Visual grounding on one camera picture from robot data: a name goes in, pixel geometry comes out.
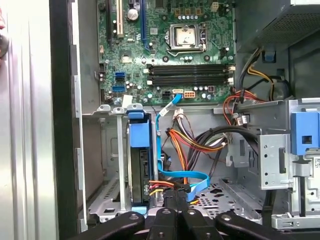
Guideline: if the black expansion slot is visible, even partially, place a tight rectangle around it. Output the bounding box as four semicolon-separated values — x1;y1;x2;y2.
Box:
106;0;114;44

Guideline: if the silver optical drive cage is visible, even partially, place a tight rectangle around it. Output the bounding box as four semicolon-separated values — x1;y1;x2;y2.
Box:
257;98;320;240

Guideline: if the black open PC case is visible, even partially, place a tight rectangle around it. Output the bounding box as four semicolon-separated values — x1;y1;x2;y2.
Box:
48;0;320;240

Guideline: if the black cable bundle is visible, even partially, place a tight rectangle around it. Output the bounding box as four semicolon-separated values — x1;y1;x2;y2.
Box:
194;124;261;156

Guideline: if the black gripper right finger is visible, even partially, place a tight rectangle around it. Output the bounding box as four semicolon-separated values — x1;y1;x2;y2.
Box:
177;189;293;240

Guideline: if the beige expansion slot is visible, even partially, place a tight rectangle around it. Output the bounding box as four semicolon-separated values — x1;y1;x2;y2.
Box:
115;0;125;38

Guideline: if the round silver coin battery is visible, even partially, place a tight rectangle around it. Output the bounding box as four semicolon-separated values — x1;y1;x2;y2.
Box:
126;8;140;22

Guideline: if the silver CPU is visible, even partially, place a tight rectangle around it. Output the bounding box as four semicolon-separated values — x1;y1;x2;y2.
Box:
174;26;197;47

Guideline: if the silver power supply box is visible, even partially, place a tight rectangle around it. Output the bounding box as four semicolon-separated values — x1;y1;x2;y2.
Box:
234;0;320;53

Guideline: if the orange red power wire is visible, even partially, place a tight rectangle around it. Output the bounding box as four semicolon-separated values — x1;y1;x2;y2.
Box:
147;127;226;205

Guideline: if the purple white panel wire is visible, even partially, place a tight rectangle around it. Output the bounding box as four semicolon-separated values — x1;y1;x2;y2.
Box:
172;109;198;141

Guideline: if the green motherboard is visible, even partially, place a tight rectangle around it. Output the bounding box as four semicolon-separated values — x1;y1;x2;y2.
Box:
96;0;237;106

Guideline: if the CPU socket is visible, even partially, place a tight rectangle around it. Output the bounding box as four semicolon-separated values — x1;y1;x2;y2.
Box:
168;22;208;52

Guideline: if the red orange wire bundle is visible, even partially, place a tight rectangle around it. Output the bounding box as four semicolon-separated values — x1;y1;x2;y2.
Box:
223;89;266;126

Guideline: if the blue plastic drive latch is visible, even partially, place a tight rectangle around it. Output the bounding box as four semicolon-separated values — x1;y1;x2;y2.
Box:
291;108;320;156

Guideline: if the small blue plastic clip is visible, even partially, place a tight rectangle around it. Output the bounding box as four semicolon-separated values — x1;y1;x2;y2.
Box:
264;50;276;63

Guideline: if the blue data wire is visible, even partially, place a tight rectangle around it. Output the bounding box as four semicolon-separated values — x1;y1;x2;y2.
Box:
154;92;210;202

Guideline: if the black RAM slot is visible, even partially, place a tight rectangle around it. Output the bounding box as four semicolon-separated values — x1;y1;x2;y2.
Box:
147;81;235;88
146;63;236;71
147;76;235;83
146;69;236;77

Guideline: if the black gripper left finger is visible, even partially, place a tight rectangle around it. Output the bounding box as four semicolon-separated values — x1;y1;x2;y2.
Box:
67;189;181;240

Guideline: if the silver disk bay cage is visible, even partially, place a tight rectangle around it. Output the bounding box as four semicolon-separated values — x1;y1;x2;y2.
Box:
87;103;266;226

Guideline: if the blue expansion slot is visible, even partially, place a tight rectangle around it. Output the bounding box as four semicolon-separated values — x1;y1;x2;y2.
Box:
140;0;149;51

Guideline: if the yellow black power wire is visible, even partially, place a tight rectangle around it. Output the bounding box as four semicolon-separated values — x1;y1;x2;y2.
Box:
238;48;291;101

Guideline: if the hard disk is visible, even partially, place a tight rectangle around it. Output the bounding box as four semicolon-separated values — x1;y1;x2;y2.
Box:
126;103;161;215

